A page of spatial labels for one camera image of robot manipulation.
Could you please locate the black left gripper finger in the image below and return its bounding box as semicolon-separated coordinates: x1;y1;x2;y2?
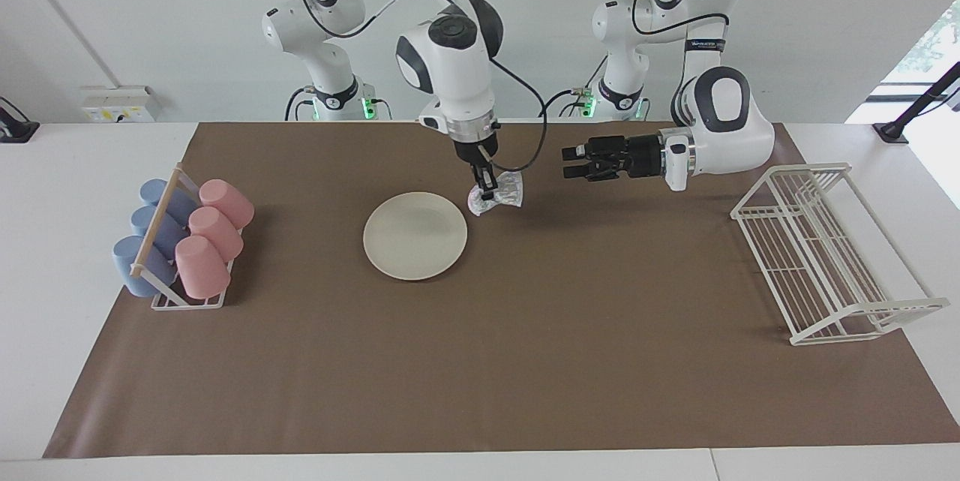
562;137;626;164
564;159;628;183

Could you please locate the cream round plate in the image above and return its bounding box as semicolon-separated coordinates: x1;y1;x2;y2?
363;191;469;282

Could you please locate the brown table mat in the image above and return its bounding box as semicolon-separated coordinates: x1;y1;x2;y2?
43;119;960;459

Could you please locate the pink plastic cup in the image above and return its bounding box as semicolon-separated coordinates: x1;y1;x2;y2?
187;206;245;263
199;179;255;230
175;235;232;300

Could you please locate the bright window opening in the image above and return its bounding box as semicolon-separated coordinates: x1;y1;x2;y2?
881;0;960;86

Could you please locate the blue plastic cup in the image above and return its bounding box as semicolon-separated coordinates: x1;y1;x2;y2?
112;235;179;298
130;205;188;260
139;179;200;227

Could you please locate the cup rack with wooden rod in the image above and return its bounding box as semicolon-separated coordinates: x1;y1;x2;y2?
129;163;241;311

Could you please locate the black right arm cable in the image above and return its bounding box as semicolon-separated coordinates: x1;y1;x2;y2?
253;0;550;173

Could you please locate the black base cable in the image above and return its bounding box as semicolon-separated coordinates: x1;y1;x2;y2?
284;87;312;122
539;87;601;120

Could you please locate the white wire dish rack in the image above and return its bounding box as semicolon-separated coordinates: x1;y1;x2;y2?
730;162;950;347

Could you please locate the white wall socket box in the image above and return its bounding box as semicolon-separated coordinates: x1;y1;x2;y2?
81;86;157;123

